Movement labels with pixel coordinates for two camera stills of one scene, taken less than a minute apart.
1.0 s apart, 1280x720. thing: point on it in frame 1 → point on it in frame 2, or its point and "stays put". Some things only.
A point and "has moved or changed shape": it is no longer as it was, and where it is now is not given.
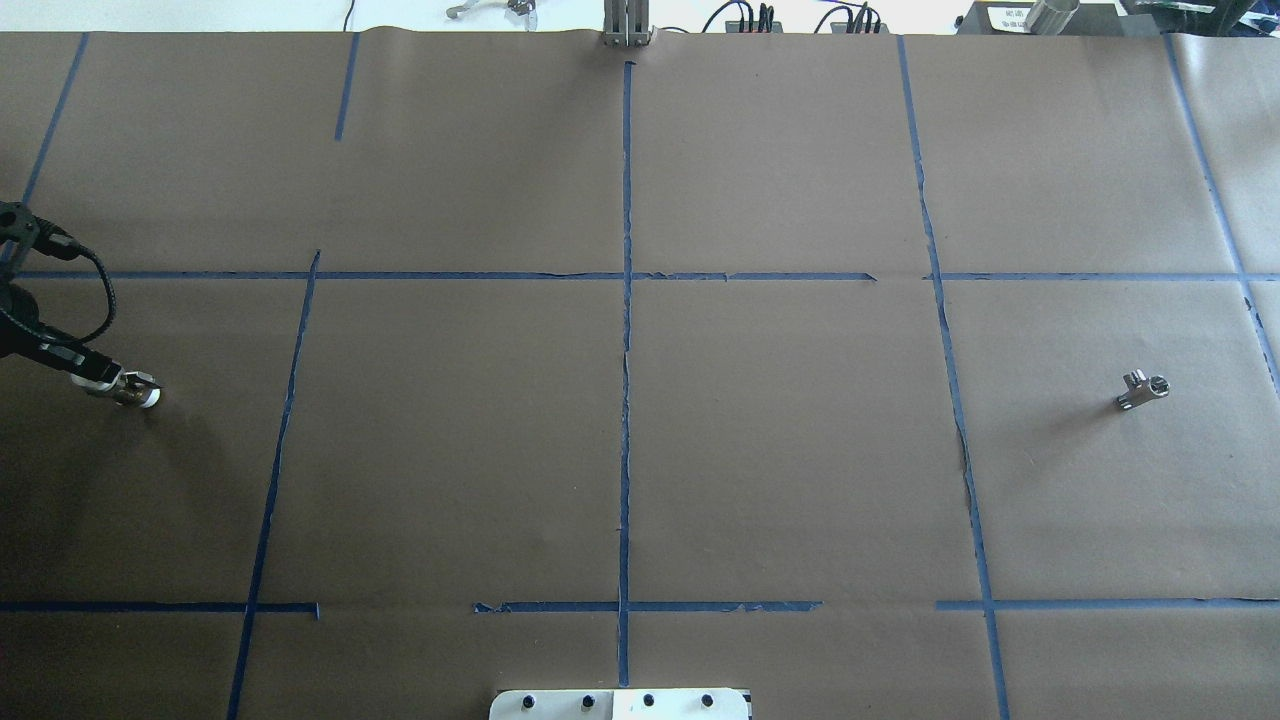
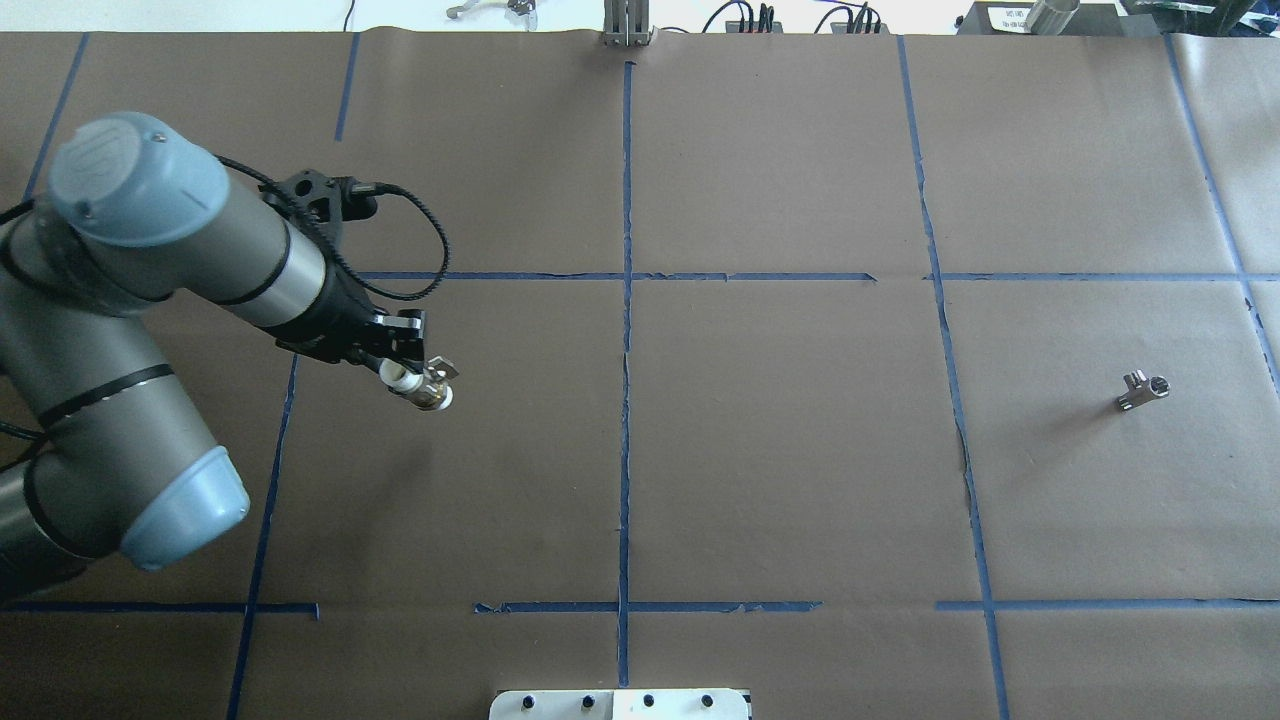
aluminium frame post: [626, 23] stays put
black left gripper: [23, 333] → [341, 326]
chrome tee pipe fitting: [1142, 389] stays put
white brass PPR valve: [137, 388] has moved or changed shape
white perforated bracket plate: [674, 704] stays put
